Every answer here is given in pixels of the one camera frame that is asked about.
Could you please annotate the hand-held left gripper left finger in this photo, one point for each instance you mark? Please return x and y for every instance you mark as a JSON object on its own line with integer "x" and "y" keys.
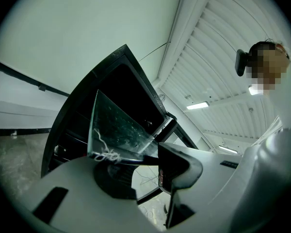
{"x": 75, "y": 198}

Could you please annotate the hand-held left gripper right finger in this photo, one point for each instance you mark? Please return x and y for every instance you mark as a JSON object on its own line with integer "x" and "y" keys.
{"x": 208, "y": 178}

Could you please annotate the black cabinet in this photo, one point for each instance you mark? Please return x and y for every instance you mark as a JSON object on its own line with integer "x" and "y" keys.
{"x": 126, "y": 86}

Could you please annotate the ceiling light panel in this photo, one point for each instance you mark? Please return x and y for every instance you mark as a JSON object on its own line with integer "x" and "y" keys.
{"x": 197, "y": 105}
{"x": 253, "y": 91}
{"x": 228, "y": 149}

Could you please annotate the person in white clothing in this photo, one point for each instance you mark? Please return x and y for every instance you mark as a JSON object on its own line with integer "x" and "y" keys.
{"x": 281, "y": 101}

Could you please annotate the person's head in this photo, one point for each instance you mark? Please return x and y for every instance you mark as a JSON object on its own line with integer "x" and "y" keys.
{"x": 269, "y": 64}

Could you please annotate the black head-mounted camera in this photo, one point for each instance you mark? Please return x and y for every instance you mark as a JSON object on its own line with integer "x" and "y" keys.
{"x": 241, "y": 62}

